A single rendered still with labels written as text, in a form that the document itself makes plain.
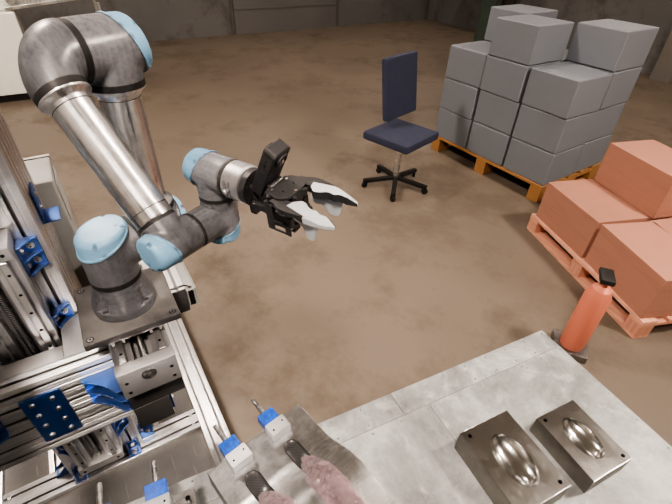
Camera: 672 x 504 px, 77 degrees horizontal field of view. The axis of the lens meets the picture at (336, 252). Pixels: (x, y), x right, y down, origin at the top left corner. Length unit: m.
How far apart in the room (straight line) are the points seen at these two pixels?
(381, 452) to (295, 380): 1.15
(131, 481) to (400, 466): 1.08
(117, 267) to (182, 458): 0.98
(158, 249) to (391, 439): 0.74
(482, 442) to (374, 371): 1.21
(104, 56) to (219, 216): 0.36
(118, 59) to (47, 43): 0.12
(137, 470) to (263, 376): 0.71
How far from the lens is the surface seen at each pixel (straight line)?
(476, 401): 1.29
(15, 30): 6.55
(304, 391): 2.20
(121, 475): 1.92
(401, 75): 3.70
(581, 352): 2.69
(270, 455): 1.09
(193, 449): 1.88
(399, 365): 2.33
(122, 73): 0.98
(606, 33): 4.11
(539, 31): 3.85
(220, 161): 0.83
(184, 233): 0.84
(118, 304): 1.15
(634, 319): 2.96
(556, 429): 1.25
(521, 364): 1.43
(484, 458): 1.13
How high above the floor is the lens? 1.83
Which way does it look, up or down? 38 degrees down
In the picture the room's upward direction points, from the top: 2 degrees clockwise
